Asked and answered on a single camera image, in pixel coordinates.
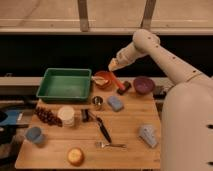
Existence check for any yellow round bread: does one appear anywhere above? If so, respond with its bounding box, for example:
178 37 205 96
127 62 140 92
67 148 84 166

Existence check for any purple bowl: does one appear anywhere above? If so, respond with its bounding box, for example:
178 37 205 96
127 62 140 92
133 76 155 94

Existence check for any black handled knife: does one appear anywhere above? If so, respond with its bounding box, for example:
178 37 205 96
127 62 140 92
89 111 112 143

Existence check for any blue plastic cup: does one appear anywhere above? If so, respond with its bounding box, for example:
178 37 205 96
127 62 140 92
25 127 44 144

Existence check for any dark brown block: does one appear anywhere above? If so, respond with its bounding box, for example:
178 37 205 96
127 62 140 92
117 81 132 95

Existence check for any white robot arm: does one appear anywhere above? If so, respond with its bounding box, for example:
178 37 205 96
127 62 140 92
108 29 213 171

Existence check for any small metal cup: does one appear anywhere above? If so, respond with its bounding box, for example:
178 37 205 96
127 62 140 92
92 96 103 110

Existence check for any green plastic tray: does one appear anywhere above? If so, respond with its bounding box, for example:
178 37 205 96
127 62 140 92
36 68 92 102

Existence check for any blue object at left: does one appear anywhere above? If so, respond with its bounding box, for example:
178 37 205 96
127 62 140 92
0 109 22 126

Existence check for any blue sponge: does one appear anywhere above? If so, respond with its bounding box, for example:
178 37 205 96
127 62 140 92
107 96 124 112

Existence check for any orange bowl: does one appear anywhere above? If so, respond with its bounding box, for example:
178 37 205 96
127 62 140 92
92 71 112 89

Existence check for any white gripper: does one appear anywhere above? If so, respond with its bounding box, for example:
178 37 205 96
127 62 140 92
108 43 142 72

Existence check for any light blue cloth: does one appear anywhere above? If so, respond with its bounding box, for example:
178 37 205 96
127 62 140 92
139 124 157 148

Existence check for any bunch of dark grapes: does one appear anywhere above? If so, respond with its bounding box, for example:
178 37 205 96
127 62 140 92
35 107 62 127

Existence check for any metal fork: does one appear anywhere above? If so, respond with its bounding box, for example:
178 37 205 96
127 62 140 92
95 142 127 148

